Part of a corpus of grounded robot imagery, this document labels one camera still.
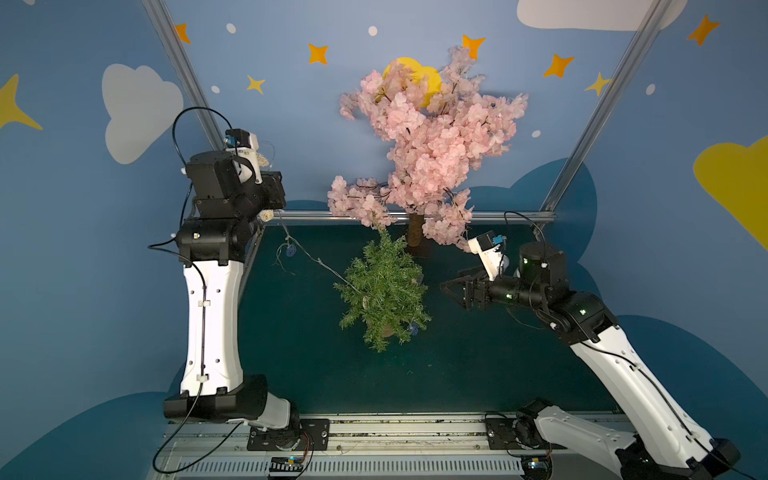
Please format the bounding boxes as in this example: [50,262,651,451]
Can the string lights with rattan balls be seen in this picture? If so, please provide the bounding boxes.
[257,140,421,337]

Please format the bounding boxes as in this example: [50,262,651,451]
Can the small green christmas tree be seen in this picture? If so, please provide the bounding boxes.
[334,229,431,353]

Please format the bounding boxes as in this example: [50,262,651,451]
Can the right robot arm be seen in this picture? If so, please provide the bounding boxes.
[440,233,741,479]

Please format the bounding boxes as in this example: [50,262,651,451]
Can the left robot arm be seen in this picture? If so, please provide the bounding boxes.
[163,147,299,431]

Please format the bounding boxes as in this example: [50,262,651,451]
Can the pink cherry blossom tree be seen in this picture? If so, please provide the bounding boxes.
[327,47,529,250]

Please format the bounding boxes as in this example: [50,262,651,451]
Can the right controller board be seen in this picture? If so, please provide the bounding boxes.
[520,456,553,480]

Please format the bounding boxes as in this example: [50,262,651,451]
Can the controller board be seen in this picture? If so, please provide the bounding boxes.
[520,456,553,480]
[267,456,307,480]

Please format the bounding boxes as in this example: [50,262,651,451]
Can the left controller board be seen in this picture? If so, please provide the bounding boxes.
[267,456,307,480]

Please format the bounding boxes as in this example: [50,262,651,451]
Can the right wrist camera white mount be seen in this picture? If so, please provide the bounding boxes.
[467,231,510,281]

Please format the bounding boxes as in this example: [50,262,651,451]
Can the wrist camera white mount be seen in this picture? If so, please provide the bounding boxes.
[225,129,269,184]
[467,231,510,281]

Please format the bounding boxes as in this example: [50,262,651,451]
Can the back horizontal frame bar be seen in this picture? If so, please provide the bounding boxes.
[269,210,556,225]

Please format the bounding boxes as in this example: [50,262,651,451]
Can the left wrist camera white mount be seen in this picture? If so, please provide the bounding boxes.
[225,129,269,184]

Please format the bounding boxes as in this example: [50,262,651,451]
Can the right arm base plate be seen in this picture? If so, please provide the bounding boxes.
[483,412,562,451]

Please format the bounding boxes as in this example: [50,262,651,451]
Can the left diagonal frame post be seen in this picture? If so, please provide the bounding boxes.
[141,0,225,149]

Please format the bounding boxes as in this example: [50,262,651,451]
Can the diagonal frame post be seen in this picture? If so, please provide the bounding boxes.
[539,0,673,222]
[141,0,225,149]

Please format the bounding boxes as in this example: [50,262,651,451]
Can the aluminium mounting rail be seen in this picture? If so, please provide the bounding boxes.
[170,412,635,455]

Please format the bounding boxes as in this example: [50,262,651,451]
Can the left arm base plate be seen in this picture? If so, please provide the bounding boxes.
[246,418,330,451]

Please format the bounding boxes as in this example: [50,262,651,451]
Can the right diagonal frame post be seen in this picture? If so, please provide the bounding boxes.
[539,0,673,222]

